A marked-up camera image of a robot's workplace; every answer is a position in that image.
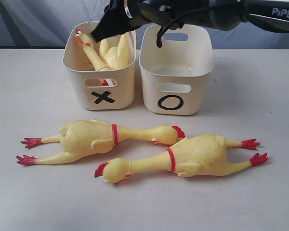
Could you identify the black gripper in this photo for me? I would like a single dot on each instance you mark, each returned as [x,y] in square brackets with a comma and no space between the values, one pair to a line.
[118,20]

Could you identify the broken rubber chicken body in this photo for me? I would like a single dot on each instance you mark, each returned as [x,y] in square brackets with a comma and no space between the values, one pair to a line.
[115,57]

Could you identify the broken rubber chicken head neck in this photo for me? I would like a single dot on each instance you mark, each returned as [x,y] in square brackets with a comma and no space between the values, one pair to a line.
[87,45]

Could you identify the rubber chicken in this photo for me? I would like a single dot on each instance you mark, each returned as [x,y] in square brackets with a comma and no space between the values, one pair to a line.
[204,154]
[82,138]

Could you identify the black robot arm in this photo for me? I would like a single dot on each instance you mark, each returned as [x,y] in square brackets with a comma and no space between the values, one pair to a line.
[269,15]

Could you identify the cream bin marked X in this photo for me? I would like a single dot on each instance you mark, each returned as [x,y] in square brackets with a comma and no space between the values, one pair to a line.
[100,90]

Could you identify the cream bin marked O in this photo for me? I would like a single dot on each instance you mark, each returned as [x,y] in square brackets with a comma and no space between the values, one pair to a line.
[174,77]

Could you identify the white backdrop curtain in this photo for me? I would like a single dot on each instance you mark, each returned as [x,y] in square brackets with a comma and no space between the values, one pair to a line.
[48,23]

